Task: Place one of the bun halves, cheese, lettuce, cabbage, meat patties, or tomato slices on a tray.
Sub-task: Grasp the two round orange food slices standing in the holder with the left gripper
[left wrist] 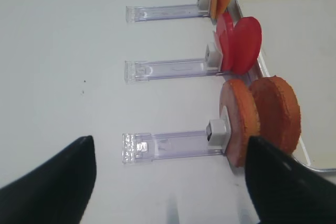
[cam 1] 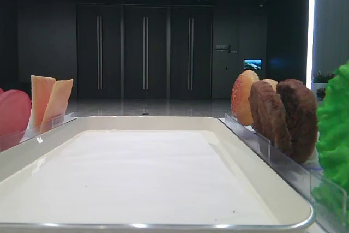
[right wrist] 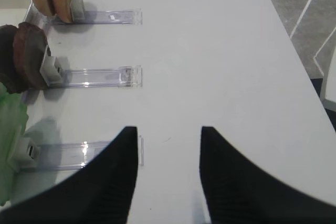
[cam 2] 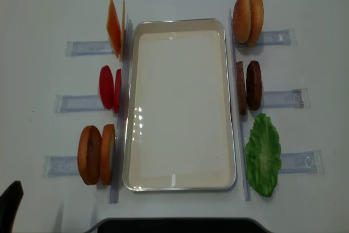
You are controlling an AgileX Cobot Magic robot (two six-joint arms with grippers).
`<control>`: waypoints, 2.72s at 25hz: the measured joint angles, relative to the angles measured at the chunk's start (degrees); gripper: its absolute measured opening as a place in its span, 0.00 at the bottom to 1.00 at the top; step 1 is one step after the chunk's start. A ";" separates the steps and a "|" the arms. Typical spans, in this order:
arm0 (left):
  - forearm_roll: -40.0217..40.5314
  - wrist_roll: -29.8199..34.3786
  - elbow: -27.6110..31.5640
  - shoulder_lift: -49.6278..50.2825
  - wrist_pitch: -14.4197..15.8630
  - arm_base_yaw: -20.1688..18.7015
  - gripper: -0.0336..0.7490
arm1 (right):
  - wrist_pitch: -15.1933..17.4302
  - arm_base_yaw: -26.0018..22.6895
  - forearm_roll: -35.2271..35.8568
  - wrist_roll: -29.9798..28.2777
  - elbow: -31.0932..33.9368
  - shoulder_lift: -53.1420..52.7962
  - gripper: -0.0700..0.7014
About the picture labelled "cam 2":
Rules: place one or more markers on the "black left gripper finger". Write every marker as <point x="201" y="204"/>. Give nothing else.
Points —
<point x="10" y="202"/>

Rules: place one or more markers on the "tan bun slice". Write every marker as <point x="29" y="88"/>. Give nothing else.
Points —
<point x="107" y="151"/>

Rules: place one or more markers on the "red tomato slice outer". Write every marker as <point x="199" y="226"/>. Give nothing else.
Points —
<point x="106" y="87"/>

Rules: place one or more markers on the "red tomato slice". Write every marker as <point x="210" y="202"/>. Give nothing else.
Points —
<point x="106" y="87"/>
<point x="118" y="84"/>

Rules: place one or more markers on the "red tomato slice inner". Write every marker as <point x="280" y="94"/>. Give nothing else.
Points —
<point x="118" y="84"/>

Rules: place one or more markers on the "orange cheese slice outer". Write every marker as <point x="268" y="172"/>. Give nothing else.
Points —
<point x="114" y="29"/>

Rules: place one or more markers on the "light brown meat patty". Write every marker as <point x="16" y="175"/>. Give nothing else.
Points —
<point x="241" y="88"/>

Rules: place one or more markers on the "green lettuce leaf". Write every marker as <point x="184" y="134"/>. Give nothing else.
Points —
<point x="262" y="155"/>

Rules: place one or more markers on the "dark brown meat patty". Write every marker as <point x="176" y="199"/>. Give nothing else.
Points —
<point x="254" y="90"/>

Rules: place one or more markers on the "brown bun slice outer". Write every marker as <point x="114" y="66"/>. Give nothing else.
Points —
<point x="88" y="156"/>

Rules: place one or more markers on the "white rectangular metal tray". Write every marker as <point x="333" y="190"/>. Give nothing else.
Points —
<point x="179" y="132"/>

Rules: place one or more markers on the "sesame bun top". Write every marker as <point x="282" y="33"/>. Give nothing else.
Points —
<point x="241" y="20"/>

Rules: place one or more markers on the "plain bun half right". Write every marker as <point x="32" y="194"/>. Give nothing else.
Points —
<point x="257" y="19"/>

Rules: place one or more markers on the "clear left acrylic rail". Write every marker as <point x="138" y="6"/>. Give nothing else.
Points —
<point x="122" y="115"/>

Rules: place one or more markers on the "clear acrylic rail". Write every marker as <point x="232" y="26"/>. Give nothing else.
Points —
<point x="246" y="187"/>
<point x="122" y="115"/>

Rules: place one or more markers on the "clear right acrylic rail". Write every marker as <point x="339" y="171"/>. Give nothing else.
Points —
<point x="246" y="187"/>

